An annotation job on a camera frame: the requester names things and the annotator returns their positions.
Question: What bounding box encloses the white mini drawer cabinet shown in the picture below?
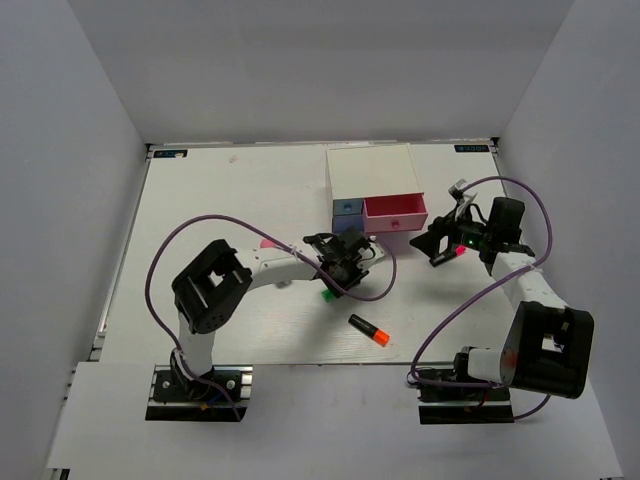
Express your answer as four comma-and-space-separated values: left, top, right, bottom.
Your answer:
326, 144, 424, 229

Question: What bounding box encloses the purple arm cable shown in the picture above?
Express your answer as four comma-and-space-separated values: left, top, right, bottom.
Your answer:
408, 175, 555, 420
144, 214, 399, 420

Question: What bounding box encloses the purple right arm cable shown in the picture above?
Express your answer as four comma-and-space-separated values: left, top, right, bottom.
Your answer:
408, 175, 555, 420

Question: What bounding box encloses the light blue small drawer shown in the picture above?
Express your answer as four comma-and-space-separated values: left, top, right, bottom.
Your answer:
332, 198, 363, 217

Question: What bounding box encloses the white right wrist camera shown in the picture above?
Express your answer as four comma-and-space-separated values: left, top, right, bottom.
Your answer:
448, 179, 477, 217

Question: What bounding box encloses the green highlighter marker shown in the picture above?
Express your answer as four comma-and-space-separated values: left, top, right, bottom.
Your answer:
321, 289, 336, 303

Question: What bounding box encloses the blue wide bottom drawer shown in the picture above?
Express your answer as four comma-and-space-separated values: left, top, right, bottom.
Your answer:
332, 215, 365, 234

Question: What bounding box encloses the pink small drawer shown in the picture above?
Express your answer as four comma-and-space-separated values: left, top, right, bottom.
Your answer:
363, 193, 428, 233

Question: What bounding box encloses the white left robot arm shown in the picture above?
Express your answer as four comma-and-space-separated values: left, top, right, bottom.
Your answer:
171, 228, 386, 399

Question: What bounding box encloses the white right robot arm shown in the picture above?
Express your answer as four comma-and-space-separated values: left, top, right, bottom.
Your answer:
410, 197, 594, 399

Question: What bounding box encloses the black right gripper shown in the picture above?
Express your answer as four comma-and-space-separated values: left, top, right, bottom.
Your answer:
411, 202, 495, 259

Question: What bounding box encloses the orange highlighter marker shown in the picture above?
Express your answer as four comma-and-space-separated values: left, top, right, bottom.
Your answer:
348, 314, 390, 347

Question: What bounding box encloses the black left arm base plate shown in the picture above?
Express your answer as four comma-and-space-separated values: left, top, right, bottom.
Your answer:
145, 365, 253, 423

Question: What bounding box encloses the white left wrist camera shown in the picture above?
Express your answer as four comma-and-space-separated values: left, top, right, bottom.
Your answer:
364, 241, 387, 264

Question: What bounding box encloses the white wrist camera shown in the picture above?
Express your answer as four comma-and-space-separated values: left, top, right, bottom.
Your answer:
364, 241, 387, 264
448, 179, 477, 217

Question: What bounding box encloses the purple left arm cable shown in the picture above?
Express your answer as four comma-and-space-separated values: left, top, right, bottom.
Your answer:
144, 214, 399, 420

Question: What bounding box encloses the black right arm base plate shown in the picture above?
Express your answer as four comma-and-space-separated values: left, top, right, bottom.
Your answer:
407, 373, 514, 426

